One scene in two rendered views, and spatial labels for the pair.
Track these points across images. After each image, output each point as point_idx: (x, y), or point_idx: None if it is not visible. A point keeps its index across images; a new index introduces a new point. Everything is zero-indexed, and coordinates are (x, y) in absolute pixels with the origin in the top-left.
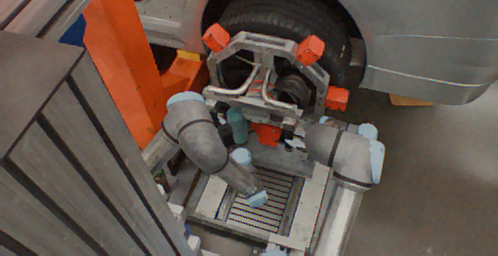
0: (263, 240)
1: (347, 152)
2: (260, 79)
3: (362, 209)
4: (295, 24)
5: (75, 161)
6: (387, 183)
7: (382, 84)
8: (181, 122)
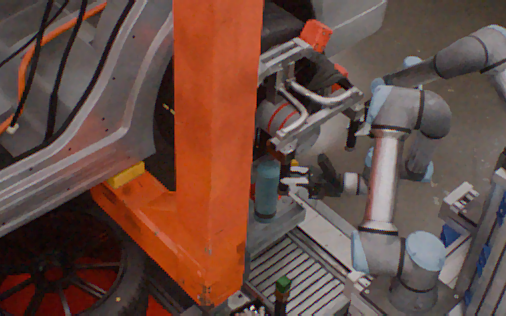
0: (348, 306)
1: (491, 41)
2: (277, 106)
3: (360, 207)
4: (286, 21)
5: None
6: (343, 171)
7: (330, 47)
8: (413, 103)
